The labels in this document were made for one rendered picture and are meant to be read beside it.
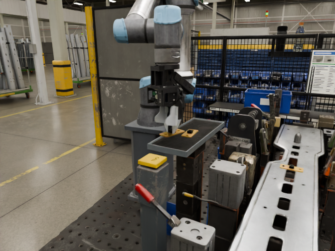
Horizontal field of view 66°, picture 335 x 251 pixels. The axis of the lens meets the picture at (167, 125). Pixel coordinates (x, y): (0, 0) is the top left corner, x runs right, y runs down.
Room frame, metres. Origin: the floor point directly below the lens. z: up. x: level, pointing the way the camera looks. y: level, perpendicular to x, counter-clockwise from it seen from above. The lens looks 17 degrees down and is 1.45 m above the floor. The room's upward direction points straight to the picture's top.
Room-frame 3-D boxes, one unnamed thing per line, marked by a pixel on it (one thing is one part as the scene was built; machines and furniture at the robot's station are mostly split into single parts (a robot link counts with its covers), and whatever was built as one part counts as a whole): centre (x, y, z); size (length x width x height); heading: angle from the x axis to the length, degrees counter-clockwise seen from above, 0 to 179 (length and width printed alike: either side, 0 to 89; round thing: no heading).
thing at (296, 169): (0.93, -0.49, 1.01); 0.08 x 0.04 x 0.01; 61
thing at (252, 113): (1.11, -0.36, 0.94); 0.18 x 0.13 x 0.49; 151
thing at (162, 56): (0.77, 0.00, 1.43); 0.08 x 0.08 x 0.05
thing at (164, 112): (0.78, 0.02, 1.24); 0.06 x 0.03 x 0.09; 135
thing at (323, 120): (1.51, -0.96, 0.88); 0.08 x 0.08 x 0.36; 61
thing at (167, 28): (0.77, 0.00, 1.51); 0.09 x 0.08 x 0.11; 173
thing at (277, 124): (1.46, -0.65, 0.88); 0.04 x 0.04 x 0.36; 61
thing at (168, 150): (0.89, -0.09, 1.16); 0.37 x 0.14 x 0.02; 151
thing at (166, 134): (0.78, -0.02, 1.20); 0.08 x 0.04 x 0.01; 135
